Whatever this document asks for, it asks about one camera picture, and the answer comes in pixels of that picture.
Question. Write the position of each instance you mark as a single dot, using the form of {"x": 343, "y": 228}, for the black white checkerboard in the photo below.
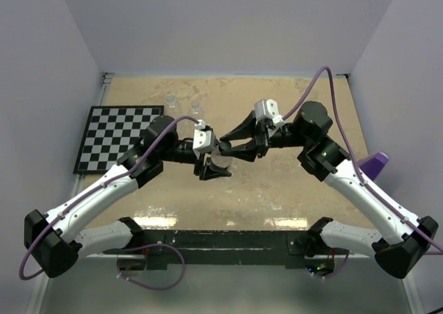
{"x": 123, "y": 128}

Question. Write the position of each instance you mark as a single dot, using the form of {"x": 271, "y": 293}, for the clear bottle back left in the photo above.
{"x": 172, "y": 107}

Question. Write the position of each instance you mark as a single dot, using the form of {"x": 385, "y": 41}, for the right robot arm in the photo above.
{"x": 399, "y": 238}

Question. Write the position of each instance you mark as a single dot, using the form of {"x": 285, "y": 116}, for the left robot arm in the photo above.
{"x": 57, "y": 239}

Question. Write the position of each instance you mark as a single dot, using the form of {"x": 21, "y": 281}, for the small clear plastic bottle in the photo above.
{"x": 220, "y": 161}

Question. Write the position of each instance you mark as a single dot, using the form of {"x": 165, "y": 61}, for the purple object table edge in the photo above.
{"x": 372, "y": 165}

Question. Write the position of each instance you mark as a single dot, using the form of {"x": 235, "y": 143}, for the clear bottle back right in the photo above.
{"x": 196, "y": 110}

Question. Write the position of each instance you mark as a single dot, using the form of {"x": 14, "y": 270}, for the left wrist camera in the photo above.
{"x": 203, "y": 139}

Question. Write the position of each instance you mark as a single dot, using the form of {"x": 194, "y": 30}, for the aluminium rail left edge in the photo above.
{"x": 89, "y": 153}

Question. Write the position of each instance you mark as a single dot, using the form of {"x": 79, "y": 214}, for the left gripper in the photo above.
{"x": 208, "y": 171}

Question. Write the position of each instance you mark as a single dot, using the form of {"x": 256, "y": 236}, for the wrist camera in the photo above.
{"x": 268, "y": 110}
{"x": 203, "y": 139}

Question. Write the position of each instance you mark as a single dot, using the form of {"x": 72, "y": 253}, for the black bottle cap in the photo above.
{"x": 224, "y": 146}

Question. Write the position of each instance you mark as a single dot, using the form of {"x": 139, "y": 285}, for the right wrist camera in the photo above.
{"x": 268, "y": 110}

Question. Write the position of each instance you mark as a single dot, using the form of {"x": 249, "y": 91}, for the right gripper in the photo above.
{"x": 248, "y": 128}

